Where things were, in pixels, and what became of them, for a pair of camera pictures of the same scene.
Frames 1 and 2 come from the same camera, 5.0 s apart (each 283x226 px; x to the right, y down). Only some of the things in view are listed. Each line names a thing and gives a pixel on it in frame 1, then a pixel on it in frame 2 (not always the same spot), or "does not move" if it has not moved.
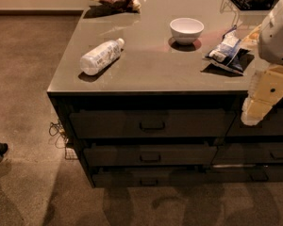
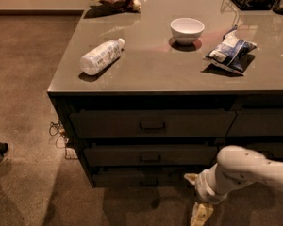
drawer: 152,177 does not move
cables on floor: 61,141 does not move
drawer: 149,154 does not move
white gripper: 277,38 to 203,189
